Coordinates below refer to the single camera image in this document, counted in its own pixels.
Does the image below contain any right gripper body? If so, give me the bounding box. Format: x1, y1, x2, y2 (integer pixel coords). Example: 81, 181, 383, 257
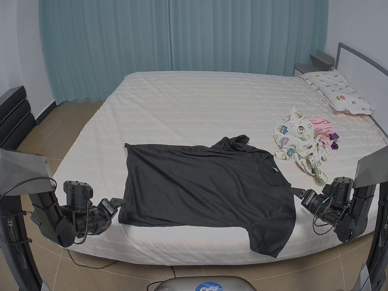
301, 189, 334, 220

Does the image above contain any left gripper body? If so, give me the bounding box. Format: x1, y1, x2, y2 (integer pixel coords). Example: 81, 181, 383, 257
74, 198, 119, 235

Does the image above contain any black T-shirt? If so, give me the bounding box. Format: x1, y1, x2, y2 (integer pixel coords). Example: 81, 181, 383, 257
118, 135, 297, 259

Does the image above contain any bed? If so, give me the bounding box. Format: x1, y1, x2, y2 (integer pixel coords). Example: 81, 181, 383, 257
50, 43, 388, 267

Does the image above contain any purple garment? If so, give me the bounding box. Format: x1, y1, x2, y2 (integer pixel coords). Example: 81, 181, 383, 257
324, 132, 340, 150

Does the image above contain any white printed garment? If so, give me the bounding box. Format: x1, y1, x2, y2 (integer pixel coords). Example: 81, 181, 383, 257
271, 106, 331, 183

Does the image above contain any pink garment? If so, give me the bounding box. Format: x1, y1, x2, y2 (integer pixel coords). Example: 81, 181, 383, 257
308, 116, 337, 139

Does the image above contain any white printed pillow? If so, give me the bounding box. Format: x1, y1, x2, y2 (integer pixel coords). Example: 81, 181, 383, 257
298, 70, 375, 115

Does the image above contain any grey bedside table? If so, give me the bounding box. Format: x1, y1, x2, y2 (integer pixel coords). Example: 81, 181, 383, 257
295, 49, 335, 77

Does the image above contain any blue-green curtain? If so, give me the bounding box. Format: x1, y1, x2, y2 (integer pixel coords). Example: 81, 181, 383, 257
168, 0, 329, 77
39, 0, 172, 106

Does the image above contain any black cable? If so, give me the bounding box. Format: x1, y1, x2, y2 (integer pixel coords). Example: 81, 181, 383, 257
313, 193, 337, 236
147, 265, 178, 290
0, 177, 57, 199
67, 249, 117, 269

